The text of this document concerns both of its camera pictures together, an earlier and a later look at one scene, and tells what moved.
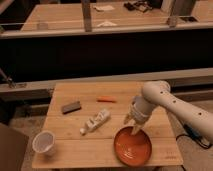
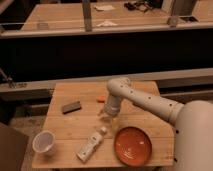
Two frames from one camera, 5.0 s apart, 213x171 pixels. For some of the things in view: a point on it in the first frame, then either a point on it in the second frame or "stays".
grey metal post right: (183, 7) stays
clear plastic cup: (44, 143) stays
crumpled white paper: (107, 24) stays
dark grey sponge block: (69, 108) stays
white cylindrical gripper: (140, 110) to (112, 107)
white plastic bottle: (96, 121) to (91, 145)
